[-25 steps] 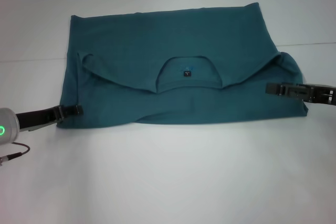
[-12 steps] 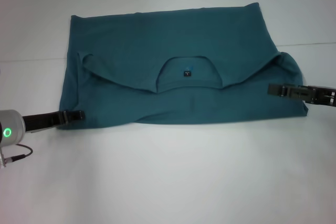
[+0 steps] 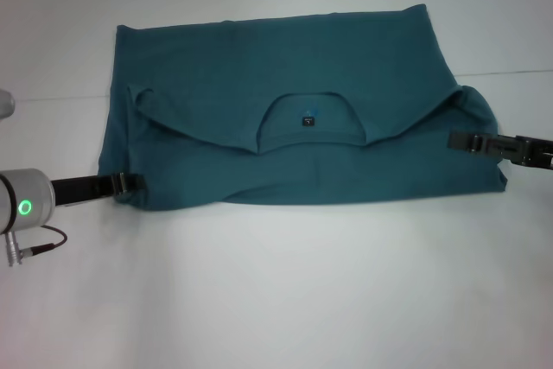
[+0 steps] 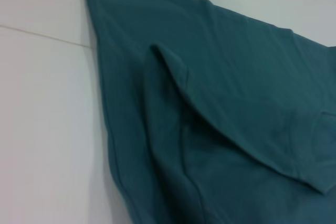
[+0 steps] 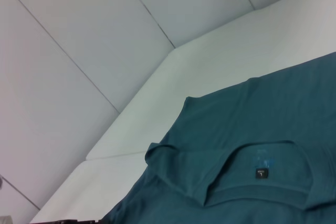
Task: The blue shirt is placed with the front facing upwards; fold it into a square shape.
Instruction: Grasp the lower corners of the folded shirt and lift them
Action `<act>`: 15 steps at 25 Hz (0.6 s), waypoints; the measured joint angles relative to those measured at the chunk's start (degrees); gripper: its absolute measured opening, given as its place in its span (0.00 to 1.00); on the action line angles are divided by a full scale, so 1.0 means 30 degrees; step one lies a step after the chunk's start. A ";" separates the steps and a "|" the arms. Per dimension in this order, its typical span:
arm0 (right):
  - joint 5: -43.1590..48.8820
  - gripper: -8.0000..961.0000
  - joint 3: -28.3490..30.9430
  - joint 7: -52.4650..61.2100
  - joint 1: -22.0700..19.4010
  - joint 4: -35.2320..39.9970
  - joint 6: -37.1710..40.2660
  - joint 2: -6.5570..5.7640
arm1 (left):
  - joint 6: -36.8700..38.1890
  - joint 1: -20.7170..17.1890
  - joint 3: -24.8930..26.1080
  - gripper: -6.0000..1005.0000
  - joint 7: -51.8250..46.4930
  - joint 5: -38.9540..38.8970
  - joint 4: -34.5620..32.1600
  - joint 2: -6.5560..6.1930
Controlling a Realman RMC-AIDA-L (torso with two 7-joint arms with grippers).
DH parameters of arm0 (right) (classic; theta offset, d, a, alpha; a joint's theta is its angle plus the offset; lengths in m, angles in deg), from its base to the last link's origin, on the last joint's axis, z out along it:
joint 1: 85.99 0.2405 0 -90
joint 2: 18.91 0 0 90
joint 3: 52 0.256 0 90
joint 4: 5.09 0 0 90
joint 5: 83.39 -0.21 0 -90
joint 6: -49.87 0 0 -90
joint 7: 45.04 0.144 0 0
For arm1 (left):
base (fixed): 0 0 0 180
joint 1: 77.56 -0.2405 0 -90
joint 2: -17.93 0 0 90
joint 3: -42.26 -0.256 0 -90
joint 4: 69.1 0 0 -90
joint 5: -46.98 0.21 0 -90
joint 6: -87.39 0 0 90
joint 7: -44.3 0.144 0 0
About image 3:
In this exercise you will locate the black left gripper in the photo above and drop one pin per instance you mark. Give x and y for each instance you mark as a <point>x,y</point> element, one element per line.
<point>82,187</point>

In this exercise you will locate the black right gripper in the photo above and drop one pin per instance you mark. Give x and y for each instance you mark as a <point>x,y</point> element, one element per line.
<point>533,152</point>

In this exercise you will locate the teal t-shirt with FREE print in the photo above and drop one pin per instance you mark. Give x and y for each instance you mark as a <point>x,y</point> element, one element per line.
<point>302,148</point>

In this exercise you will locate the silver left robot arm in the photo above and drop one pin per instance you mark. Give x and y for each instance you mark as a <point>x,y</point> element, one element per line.
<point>23,202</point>

